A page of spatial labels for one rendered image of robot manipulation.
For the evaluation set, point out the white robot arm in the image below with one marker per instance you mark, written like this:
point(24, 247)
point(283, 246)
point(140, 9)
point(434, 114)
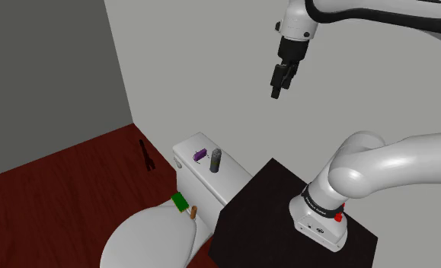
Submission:
point(357, 174)

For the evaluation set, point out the purple rectangular box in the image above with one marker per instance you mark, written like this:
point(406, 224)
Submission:
point(199, 154)

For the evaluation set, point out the white toilet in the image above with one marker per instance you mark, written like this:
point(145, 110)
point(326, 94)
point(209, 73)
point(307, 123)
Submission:
point(149, 241)

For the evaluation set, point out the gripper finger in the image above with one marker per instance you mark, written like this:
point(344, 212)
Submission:
point(277, 83)
point(291, 76)

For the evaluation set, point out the green rectangular box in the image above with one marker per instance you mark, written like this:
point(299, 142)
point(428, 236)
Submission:
point(180, 202)

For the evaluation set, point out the black robot stand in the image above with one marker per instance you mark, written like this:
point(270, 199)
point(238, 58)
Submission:
point(253, 230)

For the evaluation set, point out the small brown cylinder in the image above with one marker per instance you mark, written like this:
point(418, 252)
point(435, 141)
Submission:
point(193, 212)

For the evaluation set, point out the grey spray can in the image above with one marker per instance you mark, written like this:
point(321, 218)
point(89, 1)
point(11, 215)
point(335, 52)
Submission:
point(215, 161)

